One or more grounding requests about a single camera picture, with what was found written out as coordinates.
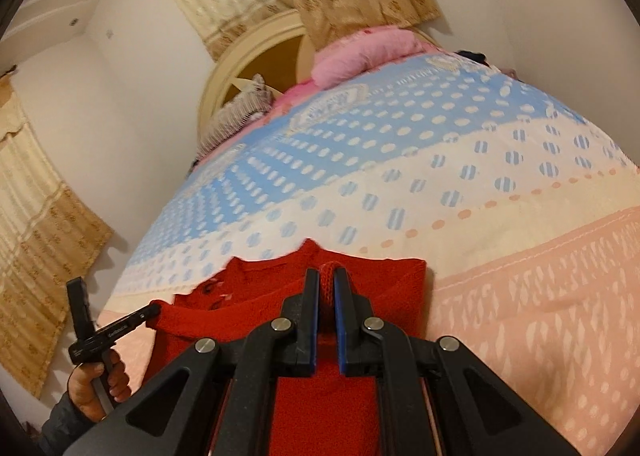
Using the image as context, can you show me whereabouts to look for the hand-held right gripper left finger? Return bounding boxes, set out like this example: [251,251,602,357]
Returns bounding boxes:
[62,267,321,456]

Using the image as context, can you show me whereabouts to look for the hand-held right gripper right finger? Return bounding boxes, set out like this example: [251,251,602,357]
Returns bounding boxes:
[334,267,587,456]

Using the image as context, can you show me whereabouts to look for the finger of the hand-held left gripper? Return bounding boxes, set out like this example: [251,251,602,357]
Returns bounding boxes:
[131,301,162,332]

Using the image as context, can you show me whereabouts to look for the red knitted sweater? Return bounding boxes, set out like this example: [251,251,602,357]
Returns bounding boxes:
[144,238,436,456]

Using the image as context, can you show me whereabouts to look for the person's left forearm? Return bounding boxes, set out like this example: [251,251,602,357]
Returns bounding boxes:
[37,390,108,456]

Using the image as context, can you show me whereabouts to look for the person's left hand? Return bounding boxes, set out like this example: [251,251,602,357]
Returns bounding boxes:
[67,350,132,423]

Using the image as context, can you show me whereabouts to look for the wide beige floral curtain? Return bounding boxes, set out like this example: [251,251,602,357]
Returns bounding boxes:
[0,75,116,400]

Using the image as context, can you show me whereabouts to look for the polka-dot bedspread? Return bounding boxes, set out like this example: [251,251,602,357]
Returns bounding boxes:
[95,48,640,456]

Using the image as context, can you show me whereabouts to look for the striped pillow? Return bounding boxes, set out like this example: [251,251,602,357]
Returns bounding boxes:
[199,74,274,158]

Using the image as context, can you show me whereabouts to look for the pink bed sheet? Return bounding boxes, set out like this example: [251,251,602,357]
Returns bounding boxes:
[269,77,323,113]

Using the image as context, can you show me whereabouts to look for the cream wooden headboard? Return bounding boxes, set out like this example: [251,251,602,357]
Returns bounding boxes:
[196,10,443,149]

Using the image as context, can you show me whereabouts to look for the pink pillow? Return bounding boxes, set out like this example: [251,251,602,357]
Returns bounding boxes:
[311,26,427,90]

